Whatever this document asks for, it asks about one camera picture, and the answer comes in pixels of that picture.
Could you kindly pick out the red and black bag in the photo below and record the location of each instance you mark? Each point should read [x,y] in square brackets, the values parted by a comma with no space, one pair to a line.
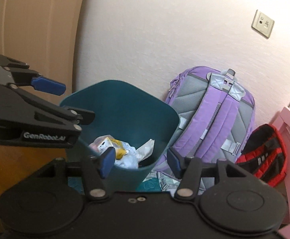
[266,151]

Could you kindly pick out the purple and grey backpack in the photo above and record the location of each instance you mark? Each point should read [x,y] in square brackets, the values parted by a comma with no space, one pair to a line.
[209,119]

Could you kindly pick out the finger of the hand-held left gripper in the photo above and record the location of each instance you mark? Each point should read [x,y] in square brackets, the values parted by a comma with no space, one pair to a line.
[48,86]
[60,113]

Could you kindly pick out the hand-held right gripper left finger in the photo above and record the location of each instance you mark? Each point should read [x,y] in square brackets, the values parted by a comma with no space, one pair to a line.
[107,161]

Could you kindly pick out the beige wall socket plate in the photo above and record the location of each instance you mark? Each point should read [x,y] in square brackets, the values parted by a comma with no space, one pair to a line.
[262,23]

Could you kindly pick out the white crumpled paper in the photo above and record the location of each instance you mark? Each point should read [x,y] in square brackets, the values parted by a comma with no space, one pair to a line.
[146,149]

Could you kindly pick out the pale blue crumpled paper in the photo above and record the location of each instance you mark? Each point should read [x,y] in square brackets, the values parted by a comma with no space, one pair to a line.
[127,158]

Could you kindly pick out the white and yellow carton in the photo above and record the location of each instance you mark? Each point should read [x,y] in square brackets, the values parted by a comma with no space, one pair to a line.
[110,143]

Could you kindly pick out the teal plastic trash bin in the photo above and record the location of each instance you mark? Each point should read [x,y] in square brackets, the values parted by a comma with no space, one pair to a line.
[125,109]

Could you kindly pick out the brown wooden door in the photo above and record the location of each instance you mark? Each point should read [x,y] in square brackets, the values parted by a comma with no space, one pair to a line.
[38,29]

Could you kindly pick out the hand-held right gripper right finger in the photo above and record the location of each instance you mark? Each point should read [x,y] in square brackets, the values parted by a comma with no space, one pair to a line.
[172,163]

